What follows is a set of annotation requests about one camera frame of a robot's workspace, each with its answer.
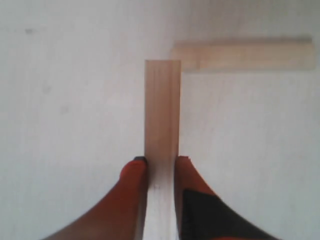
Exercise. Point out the wood strip post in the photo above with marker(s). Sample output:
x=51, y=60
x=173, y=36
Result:
x=246, y=54

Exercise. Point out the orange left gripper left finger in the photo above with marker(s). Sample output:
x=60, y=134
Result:
x=120, y=214

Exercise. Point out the wood strip front bar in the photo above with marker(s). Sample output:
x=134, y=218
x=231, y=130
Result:
x=161, y=145

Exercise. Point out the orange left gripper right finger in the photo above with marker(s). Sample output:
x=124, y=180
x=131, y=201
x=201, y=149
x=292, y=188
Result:
x=200, y=212

